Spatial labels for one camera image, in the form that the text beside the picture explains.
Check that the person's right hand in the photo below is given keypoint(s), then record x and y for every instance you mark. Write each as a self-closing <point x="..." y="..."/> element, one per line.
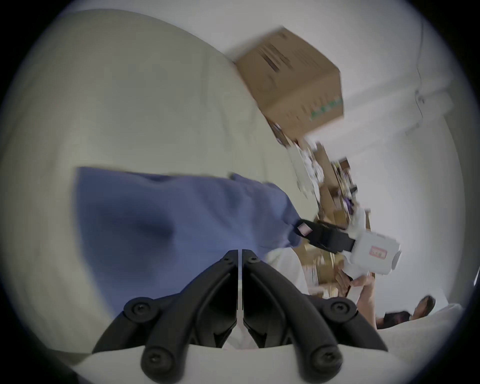
<point x="356" y="283"/>

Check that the brown cardboard carton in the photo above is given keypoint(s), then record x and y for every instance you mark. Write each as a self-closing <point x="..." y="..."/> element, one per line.
<point x="292" y="82"/>

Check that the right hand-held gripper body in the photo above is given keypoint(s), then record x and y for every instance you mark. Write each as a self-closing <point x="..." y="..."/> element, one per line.
<point x="371" y="255"/>

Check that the person's right forearm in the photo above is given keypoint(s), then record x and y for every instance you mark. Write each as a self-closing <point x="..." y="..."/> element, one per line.
<point x="369" y="307"/>

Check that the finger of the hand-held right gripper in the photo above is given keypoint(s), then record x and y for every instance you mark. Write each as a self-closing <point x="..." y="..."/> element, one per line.
<point x="317" y="236"/>

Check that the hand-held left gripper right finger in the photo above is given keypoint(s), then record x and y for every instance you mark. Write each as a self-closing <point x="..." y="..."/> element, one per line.
<point x="311" y="330"/>

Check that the bed with beige sheet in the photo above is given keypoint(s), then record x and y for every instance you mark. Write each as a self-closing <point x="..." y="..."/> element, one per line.
<point x="131" y="112"/>

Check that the pile of cartons and clutter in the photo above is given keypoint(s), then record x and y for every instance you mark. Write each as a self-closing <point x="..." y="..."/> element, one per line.
<point x="330" y="187"/>

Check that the person's body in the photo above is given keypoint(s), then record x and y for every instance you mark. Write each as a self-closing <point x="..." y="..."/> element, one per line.
<point x="405" y="315"/>

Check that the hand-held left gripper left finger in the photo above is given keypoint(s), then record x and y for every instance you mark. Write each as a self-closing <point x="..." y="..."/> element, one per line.
<point x="168" y="330"/>

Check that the blue garment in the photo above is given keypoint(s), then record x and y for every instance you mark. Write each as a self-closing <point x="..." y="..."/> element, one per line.
<point x="157" y="225"/>

